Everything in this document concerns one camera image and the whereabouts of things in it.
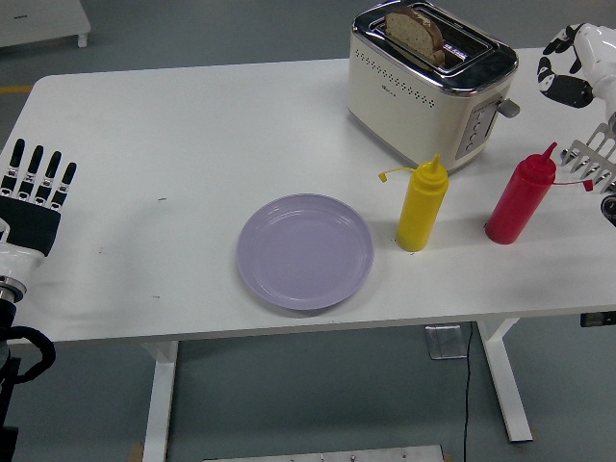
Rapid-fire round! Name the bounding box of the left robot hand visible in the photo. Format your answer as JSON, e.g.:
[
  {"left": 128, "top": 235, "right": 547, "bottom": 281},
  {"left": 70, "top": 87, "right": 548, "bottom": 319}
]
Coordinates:
[{"left": 0, "top": 138, "right": 78, "bottom": 286}]

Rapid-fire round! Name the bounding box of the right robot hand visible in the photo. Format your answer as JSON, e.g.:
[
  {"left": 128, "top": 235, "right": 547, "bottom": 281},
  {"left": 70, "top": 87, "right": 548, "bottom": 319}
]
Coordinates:
[{"left": 537, "top": 21, "right": 616, "bottom": 110}]

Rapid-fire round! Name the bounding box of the bread slice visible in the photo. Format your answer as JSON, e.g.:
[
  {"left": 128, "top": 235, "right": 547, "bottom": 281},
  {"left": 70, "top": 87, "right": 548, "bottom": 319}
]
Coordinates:
[{"left": 383, "top": 5, "right": 447, "bottom": 66}]

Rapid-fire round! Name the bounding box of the cream and chrome toaster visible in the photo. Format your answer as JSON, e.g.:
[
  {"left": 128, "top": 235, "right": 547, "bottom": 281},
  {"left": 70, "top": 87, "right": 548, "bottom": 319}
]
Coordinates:
[{"left": 346, "top": 1, "right": 523, "bottom": 175}]

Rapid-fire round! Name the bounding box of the purple plate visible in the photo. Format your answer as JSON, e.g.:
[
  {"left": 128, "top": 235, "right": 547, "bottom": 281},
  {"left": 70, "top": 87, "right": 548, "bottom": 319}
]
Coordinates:
[{"left": 235, "top": 192, "right": 375, "bottom": 312}]

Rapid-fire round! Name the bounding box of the small metal floor plate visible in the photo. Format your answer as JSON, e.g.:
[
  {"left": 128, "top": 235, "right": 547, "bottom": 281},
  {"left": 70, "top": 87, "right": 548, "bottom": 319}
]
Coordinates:
[{"left": 423, "top": 324, "right": 469, "bottom": 361}]

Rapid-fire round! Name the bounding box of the metal toast rack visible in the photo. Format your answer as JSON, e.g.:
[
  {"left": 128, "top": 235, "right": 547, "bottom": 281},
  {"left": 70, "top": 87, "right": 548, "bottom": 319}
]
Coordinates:
[{"left": 560, "top": 122, "right": 616, "bottom": 195}]

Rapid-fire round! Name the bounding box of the red squeeze bottle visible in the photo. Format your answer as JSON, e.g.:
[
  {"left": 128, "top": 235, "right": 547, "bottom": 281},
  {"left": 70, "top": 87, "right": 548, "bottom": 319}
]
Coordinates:
[{"left": 484, "top": 141, "right": 593, "bottom": 245}]

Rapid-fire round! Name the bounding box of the white background furniture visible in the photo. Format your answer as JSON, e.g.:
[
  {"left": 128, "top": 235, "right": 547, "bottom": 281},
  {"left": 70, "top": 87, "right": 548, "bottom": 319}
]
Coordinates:
[{"left": 0, "top": 0, "right": 92, "bottom": 49}]

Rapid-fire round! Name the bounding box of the white table leg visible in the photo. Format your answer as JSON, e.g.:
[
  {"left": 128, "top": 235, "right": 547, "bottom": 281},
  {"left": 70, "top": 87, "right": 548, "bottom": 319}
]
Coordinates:
[
  {"left": 139, "top": 340, "right": 180, "bottom": 462},
  {"left": 475, "top": 318, "right": 534, "bottom": 443}
]

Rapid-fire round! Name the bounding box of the yellow squeeze bottle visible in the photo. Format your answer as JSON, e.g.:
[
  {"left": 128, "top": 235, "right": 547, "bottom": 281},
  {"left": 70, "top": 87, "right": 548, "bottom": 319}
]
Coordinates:
[{"left": 377, "top": 153, "right": 450, "bottom": 253}]

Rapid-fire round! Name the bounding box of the black table control panel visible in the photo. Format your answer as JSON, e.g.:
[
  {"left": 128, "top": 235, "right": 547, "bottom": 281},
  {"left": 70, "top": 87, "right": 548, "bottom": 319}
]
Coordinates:
[{"left": 579, "top": 311, "right": 616, "bottom": 328}]

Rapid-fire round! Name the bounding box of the black floor cable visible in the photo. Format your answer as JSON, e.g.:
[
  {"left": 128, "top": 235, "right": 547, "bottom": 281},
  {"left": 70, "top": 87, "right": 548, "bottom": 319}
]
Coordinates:
[{"left": 460, "top": 321, "right": 475, "bottom": 462}]

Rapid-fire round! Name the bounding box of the wide metal base plate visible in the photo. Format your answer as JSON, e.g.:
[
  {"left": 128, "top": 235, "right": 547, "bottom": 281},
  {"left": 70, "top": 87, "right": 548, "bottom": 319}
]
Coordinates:
[{"left": 201, "top": 443, "right": 447, "bottom": 462}]

